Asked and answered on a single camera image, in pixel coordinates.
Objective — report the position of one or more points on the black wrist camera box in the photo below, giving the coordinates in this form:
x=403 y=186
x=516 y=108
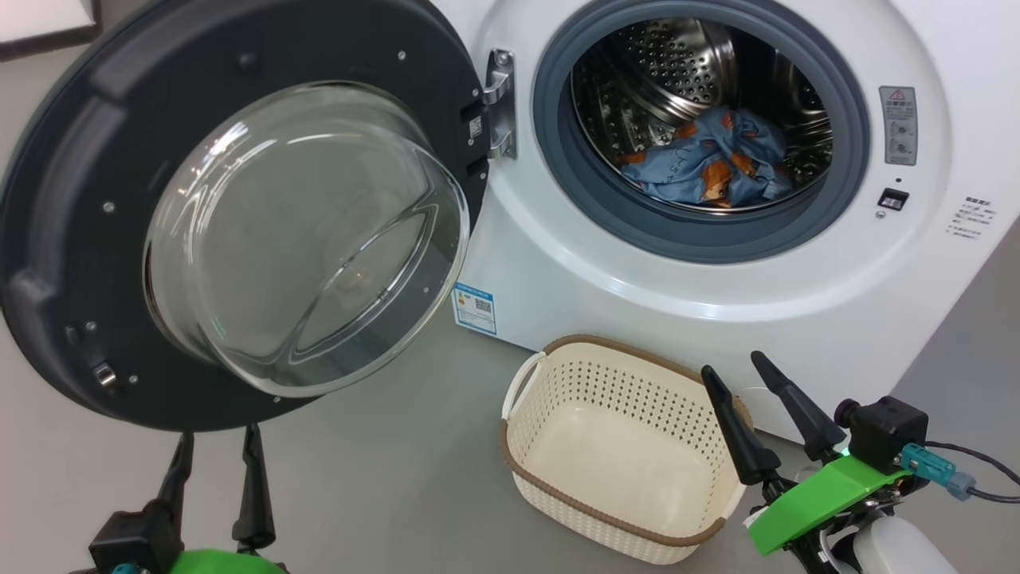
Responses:
x=884 y=430
x=131 y=538

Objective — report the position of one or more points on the white panel dark frame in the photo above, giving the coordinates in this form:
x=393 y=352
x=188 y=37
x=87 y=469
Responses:
x=40 y=20

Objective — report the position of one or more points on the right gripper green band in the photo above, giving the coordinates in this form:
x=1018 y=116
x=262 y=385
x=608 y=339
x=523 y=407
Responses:
x=821 y=498

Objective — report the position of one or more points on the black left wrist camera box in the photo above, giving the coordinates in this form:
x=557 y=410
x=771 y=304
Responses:
x=131 y=538

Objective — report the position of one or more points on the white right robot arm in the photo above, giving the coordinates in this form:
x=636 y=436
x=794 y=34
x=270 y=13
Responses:
x=900 y=550

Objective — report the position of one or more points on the black door latch socket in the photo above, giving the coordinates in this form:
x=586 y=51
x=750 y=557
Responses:
x=892 y=199

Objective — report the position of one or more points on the blue cartoon print top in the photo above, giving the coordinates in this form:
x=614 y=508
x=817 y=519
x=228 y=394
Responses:
x=733 y=127

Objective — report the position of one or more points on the blue energy label sticker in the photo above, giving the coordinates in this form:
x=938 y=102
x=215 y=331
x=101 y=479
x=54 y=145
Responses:
x=475 y=309

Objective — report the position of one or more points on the perforated steel washer drum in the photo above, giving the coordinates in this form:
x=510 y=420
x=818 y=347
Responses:
x=669 y=64

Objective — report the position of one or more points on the grey warning sticker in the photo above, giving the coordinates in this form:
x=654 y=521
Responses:
x=898 y=127

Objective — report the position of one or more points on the black round glass washer door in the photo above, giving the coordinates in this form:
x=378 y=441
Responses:
x=80 y=199

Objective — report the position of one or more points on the cream perforated laundry basket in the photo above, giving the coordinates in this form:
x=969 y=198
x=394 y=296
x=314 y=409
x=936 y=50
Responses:
x=621 y=462

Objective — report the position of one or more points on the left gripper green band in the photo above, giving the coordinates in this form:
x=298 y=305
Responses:
x=231 y=562

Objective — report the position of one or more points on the metal door hinge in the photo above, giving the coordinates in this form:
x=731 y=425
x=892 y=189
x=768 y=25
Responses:
x=500 y=104

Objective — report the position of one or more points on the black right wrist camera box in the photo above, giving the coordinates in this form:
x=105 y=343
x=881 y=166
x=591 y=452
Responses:
x=884 y=430

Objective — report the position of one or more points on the white front-load washing machine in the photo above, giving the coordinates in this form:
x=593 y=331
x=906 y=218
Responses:
x=637 y=295

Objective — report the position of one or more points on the grey rubber door gasket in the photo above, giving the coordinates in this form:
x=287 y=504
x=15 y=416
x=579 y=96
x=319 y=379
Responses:
x=574 y=191

